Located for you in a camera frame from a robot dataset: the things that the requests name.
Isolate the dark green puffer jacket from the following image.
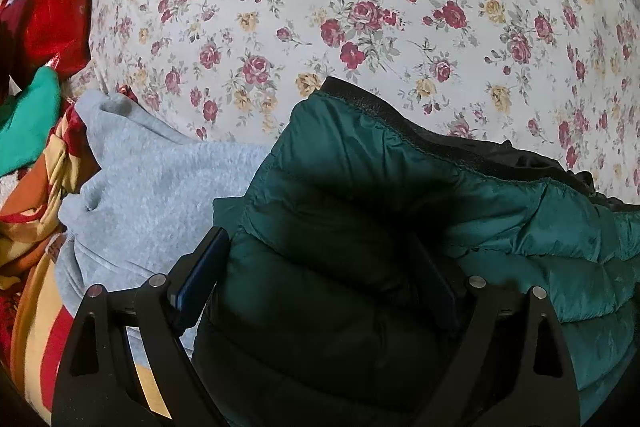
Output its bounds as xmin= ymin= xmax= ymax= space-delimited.
xmin=193 ymin=78 xmax=639 ymax=426

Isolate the yellow red patterned blanket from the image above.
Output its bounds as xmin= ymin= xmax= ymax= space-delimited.
xmin=1 ymin=103 xmax=100 ymax=426

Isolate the light grey fleece sweater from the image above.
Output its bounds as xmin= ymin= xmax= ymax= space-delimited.
xmin=54 ymin=91 xmax=270 ymax=315

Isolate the bright green garment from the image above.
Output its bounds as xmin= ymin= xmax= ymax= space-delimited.
xmin=0 ymin=66 xmax=61 ymax=176

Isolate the floral white quilt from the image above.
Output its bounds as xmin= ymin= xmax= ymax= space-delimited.
xmin=67 ymin=0 xmax=639 ymax=202

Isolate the red garment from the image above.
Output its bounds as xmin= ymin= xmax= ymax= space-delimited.
xmin=1 ymin=0 xmax=91 ymax=89

